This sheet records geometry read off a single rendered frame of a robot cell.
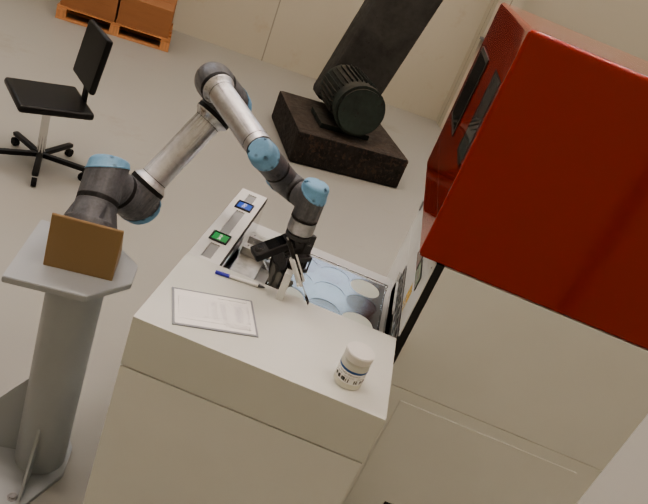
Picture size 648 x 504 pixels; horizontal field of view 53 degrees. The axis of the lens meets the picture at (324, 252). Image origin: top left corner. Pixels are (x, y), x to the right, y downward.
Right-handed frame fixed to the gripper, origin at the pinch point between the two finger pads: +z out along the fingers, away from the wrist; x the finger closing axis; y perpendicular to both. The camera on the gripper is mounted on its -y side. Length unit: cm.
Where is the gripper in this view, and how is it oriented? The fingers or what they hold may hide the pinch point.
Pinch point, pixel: (270, 290)
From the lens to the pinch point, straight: 187.2
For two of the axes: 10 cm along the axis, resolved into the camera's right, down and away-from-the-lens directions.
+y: 8.1, 0.2, 5.9
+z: -3.4, 8.2, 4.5
